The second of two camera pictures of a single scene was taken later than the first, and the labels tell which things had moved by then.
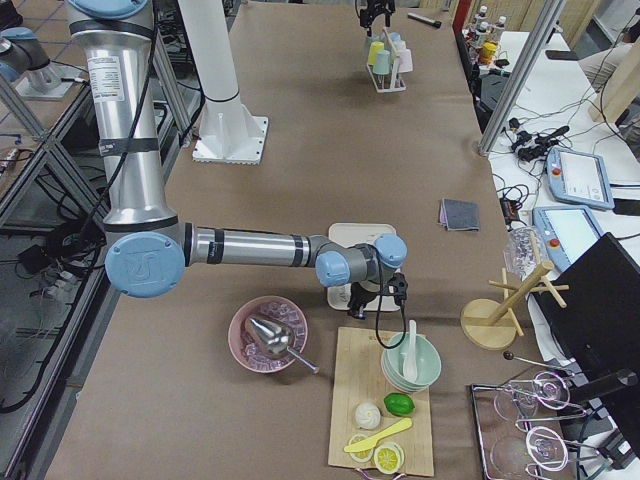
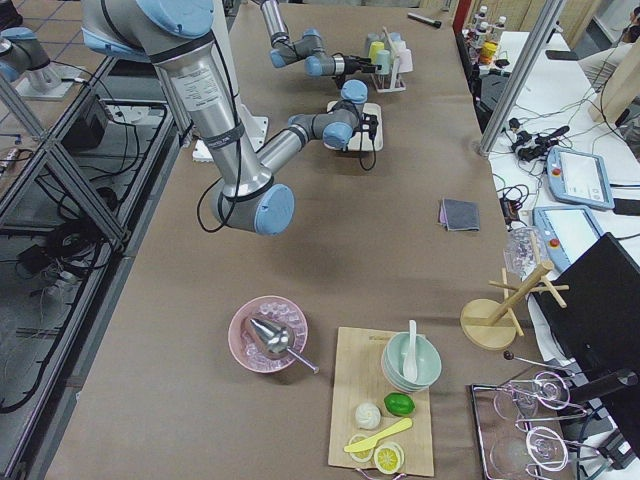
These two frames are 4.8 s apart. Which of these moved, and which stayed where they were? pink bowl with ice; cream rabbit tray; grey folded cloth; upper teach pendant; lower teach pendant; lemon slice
Moved: pink bowl with ice; cream rabbit tray
Stayed: upper teach pendant; lower teach pendant; lemon slice; grey folded cloth
